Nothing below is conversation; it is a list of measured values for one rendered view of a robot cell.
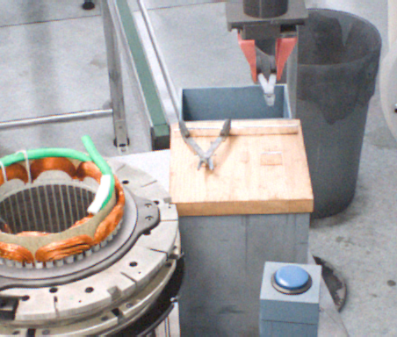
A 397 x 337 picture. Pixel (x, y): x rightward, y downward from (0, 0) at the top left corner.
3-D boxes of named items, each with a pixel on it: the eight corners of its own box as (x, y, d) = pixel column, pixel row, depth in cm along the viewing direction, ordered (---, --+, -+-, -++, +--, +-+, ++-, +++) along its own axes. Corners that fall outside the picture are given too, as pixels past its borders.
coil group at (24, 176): (-9, 187, 119) (-14, 160, 117) (30, 183, 119) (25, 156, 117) (-11, 206, 116) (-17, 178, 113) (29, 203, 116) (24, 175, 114)
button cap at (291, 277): (273, 290, 111) (273, 283, 111) (276, 268, 115) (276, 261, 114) (306, 292, 111) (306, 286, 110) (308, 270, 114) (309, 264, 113)
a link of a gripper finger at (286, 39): (239, 68, 127) (237, 4, 121) (292, 66, 126) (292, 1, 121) (242, 92, 121) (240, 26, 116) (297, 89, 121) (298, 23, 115)
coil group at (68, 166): (31, 181, 120) (25, 154, 117) (78, 177, 120) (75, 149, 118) (30, 189, 118) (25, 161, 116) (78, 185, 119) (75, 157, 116)
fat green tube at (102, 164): (83, 146, 119) (81, 134, 118) (112, 144, 119) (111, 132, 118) (83, 215, 107) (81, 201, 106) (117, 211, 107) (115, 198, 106)
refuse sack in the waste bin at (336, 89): (236, 114, 304) (235, 15, 283) (350, 99, 309) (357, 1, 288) (265, 180, 273) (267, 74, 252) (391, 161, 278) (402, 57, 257)
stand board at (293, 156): (171, 137, 139) (171, 123, 137) (299, 132, 138) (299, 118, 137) (169, 217, 123) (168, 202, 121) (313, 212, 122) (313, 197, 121)
